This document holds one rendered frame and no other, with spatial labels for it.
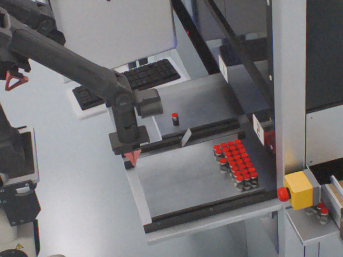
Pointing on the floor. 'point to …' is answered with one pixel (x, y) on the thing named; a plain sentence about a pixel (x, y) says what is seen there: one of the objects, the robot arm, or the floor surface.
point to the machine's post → (289, 106)
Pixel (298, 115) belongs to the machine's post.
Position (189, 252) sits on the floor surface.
